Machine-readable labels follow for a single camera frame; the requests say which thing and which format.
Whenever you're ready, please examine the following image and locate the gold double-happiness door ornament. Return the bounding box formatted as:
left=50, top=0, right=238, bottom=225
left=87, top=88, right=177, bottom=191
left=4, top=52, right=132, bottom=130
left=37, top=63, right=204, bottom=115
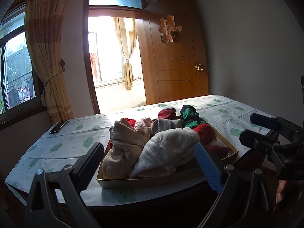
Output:
left=158, top=14, right=182, bottom=44

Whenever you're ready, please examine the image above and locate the bright red underwear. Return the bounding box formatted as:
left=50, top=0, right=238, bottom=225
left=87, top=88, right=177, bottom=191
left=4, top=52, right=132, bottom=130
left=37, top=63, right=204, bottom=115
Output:
left=125, top=118, right=136, bottom=128

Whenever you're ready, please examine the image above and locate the wooden door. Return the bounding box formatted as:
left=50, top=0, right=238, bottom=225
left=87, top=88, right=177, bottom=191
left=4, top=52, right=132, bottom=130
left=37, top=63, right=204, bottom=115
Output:
left=137, top=0, right=210, bottom=105

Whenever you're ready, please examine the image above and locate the pink underwear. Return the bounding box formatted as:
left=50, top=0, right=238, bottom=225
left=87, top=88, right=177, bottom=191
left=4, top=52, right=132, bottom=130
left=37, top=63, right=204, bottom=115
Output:
left=134, top=118, right=153, bottom=139

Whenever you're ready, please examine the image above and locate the dark red underwear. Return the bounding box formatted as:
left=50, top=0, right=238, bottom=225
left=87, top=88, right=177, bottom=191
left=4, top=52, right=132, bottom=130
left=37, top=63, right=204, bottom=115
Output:
left=158, top=108, right=177, bottom=120

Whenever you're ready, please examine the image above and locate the black remote control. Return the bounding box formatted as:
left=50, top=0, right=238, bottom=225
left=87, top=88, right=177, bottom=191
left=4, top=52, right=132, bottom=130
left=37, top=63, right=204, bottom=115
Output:
left=49, top=120, right=67, bottom=134

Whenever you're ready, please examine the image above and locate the curtain tieback wall hook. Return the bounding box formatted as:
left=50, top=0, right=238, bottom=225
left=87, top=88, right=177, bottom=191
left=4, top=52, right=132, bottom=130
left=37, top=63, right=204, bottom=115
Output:
left=60, top=59, right=65, bottom=72

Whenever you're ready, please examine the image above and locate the beige window curtain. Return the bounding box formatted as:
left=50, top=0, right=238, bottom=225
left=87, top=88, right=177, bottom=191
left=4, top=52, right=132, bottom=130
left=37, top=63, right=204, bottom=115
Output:
left=25, top=0, right=73, bottom=124

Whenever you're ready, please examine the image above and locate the white green-cloud tablecloth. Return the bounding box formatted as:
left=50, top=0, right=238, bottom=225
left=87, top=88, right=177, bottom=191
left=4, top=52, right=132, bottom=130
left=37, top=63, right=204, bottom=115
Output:
left=4, top=94, right=286, bottom=207

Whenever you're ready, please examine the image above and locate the shallow beige cardboard box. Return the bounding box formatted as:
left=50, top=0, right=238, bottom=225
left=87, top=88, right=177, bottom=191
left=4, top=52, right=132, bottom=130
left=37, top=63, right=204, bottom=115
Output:
left=96, top=119, right=239, bottom=189

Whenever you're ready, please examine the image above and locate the brass door knob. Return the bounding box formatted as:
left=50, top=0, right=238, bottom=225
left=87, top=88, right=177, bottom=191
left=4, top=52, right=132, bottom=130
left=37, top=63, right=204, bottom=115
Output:
left=195, top=64, right=204, bottom=72

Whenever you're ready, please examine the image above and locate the beige knit underwear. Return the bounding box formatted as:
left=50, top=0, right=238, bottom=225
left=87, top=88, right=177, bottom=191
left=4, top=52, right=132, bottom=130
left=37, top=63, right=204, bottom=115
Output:
left=101, top=118, right=149, bottom=180

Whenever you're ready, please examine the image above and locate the dark-framed window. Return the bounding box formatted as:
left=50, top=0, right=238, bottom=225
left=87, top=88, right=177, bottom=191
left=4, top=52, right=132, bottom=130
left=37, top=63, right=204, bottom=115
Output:
left=1, top=3, right=46, bottom=129

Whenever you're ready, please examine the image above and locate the person's right hand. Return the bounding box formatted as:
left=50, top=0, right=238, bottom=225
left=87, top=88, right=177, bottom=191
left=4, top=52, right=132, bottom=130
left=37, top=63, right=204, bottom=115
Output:
left=276, top=180, right=287, bottom=204

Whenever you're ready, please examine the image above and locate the green navy underwear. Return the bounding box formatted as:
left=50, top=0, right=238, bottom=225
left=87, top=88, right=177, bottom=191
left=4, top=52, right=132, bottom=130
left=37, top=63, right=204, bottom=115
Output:
left=180, top=104, right=208, bottom=129

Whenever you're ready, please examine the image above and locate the white grey underwear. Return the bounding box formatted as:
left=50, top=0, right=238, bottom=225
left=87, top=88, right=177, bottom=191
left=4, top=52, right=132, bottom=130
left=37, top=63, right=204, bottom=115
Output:
left=129, top=128, right=200, bottom=179

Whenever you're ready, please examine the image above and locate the yellow balcony curtain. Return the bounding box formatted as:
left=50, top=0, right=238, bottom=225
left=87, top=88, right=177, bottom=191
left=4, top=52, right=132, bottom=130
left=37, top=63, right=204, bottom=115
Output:
left=113, top=17, right=137, bottom=91

